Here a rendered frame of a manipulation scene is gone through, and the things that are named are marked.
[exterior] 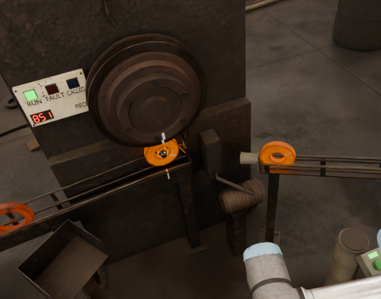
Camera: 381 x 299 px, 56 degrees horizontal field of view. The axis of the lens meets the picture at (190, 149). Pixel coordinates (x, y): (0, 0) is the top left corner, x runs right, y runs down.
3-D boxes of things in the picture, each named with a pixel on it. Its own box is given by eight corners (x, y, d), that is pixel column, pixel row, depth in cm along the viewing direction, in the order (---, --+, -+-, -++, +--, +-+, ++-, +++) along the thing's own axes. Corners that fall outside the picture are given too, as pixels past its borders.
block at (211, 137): (201, 165, 186) (197, 131, 169) (215, 161, 187) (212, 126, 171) (209, 180, 178) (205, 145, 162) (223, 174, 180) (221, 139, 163)
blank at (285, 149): (273, 168, 174) (272, 173, 172) (254, 148, 168) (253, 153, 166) (301, 158, 164) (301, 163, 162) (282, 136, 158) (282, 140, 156)
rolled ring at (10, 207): (-25, 225, 149) (-24, 218, 151) (10, 241, 162) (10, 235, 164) (10, 201, 147) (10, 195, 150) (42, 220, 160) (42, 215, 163)
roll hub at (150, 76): (181, 61, 127) (193, 121, 146) (105, 86, 123) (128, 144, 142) (186, 69, 123) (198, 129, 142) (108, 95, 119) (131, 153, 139)
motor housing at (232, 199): (221, 242, 215) (216, 185, 178) (254, 230, 219) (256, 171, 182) (230, 261, 206) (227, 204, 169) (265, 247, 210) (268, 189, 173)
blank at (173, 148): (138, 158, 161) (140, 163, 158) (153, 131, 154) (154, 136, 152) (167, 164, 170) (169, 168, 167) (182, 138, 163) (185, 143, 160)
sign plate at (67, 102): (32, 124, 144) (12, 86, 131) (95, 105, 148) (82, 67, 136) (32, 127, 142) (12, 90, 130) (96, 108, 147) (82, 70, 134)
